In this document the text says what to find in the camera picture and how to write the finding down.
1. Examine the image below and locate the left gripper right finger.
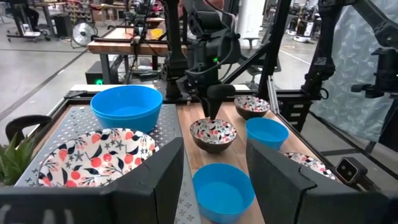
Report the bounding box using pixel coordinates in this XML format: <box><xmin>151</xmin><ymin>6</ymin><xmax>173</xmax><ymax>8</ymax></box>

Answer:
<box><xmin>246</xmin><ymin>139</ymin><xmax>398</xmax><ymax>224</ymax></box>

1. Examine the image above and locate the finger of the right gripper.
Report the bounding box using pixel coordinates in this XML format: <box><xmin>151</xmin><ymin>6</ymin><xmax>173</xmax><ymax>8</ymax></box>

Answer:
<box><xmin>201</xmin><ymin>97</ymin><xmax>225</xmax><ymax>121</ymax></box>

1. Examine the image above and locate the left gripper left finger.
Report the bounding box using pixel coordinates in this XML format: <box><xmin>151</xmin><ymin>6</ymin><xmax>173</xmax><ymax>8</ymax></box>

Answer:
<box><xmin>0</xmin><ymin>136</ymin><xmax>185</xmax><ymax>224</ymax></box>

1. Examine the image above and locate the floral patterned ceramic bowl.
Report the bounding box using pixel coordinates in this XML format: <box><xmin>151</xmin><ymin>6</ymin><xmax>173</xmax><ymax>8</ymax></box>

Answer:
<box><xmin>281</xmin><ymin>151</ymin><xmax>338</xmax><ymax>182</ymax></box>
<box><xmin>189</xmin><ymin>118</ymin><xmax>238</xmax><ymax>154</ymax></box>
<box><xmin>233</xmin><ymin>95</ymin><xmax>272</xmax><ymax>121</ymax></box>
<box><xmin>37</xmin><ymin>128</ymin><xmax>160</xmax><ymax>188</ymax></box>

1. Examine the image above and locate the blue plastic mini bowl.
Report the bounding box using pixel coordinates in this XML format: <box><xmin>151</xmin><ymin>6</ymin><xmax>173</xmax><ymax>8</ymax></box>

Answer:
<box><xmin>192</xmin><ymin>162</ymin><xmax>256</xmax><ymax>224</ymax></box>
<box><xmin>244</xmin><ymin>117</ymin><xmax>290</xmax><ymax>152</ymax></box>
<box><xmin>90</xmin><ymin>85</ymin><xmax>164</xmax><ymax>122</ymax></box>

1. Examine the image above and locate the white pillar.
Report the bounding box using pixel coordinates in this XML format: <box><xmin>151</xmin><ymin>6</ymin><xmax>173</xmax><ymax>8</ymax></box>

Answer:
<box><xmin>235</xmin><ymin>0</ymin><xmax>266</xmax><ymax>40</ymax></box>

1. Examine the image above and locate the grey perforated metal rack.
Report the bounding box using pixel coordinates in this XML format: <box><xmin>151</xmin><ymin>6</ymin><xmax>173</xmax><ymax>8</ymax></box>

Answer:
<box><xmin>14</xmin><ymin>103</ymin><xmax>203</xmax><ymax>224</ymax></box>

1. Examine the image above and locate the wooden table with rig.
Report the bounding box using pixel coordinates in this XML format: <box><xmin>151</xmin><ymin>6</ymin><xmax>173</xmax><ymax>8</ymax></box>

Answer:
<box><xmin>86</xmin><ymin>26</ymin><xmax>189</xmax><ymax>85</ymax></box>

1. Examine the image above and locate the small green succulent plant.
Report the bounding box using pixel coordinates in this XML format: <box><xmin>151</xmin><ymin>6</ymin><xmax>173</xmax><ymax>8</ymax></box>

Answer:
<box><xmin>0</xmin><ymin>133</ymin><xmax>37</xmax><ymax>187</ymax></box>

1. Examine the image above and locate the black box green light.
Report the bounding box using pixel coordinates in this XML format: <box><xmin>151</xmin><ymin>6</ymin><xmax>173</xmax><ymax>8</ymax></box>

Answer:
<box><xmin>85</xmin><ymin>60</ymin><xmax>121</xmax><ymax>86</ymax></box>

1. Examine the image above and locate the translucent plastic sheet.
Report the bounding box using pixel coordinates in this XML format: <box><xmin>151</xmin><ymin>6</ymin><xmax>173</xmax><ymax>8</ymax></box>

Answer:
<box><xmin>309</xmin><ymin>0</ymin><xmax>398</xmax><ymax>144</ymax></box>

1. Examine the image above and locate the white floor fan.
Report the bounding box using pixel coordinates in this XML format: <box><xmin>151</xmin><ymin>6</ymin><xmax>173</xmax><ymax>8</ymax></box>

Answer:
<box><xmin>71</xmin><ymin>20</ymin><xmax>100</xmax><ymax>49</ymax></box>

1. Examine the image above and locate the black equipment cart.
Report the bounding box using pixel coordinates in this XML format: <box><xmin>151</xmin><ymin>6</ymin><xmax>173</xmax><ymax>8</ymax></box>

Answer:
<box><xmin>6</xmin><ymin>0</ymin><xmax>52</xmax><ymax>43</ymax></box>

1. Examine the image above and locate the black table-level camera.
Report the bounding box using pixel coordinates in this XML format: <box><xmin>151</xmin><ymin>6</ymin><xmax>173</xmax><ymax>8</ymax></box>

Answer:
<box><xmin>335</xmin><ymin>156</ymin><xmax>369</xmax><ymax>187</ymax></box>

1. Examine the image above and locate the black frame handle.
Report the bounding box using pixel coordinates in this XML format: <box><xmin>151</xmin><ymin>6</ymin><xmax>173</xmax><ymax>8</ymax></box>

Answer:
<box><xmin>5</xmin><ymin>114</ymin><xmax>53</xmax><ymax>147</ymax></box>

